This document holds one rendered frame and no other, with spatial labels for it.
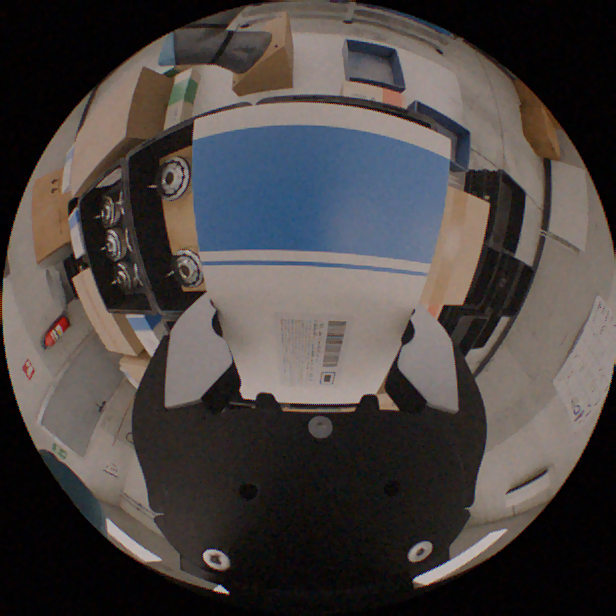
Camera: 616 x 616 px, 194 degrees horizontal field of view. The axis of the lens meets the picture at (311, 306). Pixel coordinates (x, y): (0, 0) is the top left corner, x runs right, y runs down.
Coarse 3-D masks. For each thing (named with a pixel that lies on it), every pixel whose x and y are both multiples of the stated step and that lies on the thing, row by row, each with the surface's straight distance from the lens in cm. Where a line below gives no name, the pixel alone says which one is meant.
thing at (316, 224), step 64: (256, 128) 9; (320, 128) 9; (384, 128) 9; (192, 192) 10; (256, 192) 8; (320, 192) 8; (384, 192) 9; (256, 256) 9; (320, 256) 8; (384, 256) 9; (256, 320) 10; (320, 320) 10; (384, 320) 11; (256, 384) 15; (320, 384) 14
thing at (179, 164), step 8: (168, 160) 49; (176, 160) 48; (184, 160) 47; (160, 168) 51; (176, 168) 47; (184, 168) 46; (160, 176) 50; (184, 176) 46; (160, 184) 50; (176, 184) 47; (184, 184) 45; (160, 192) 50; (168, 192) 48; (176, 192) 47
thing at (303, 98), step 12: (276, 96) 35; (288, 96) 35; (300, 96) 34; (312, 96) 34; (324, 96) 34; (336, 96) 35; (372, 108) 36; (384, 108) 36; (396, 108) 37; (420, 120) 38; (432, 120) 40
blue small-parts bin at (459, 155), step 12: (408, 108) 65; (420, 108) 66; (432, 108) 64; (444, 120) 69; (444, 132) 72; (456, 132) 74; (468, 132) 72; (456, 144) 74; (468, 144) 70; (456, 156) 72; (468, 156) 68; (456, 168) 66; (468, 168) 66
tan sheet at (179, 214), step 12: (168, 156) 54; (180, 156) 51; (168, 204) 52; (180, 204) 50; (192, 204) 48; (168, 216) 53; (180, 216) 50; (192, 216) 48; (168, 228) 53; (180, 228) 50; (192, 228) 48; (180, 240) 51; (192, 240) 49; (192, 288) 54; (204, 288) 52
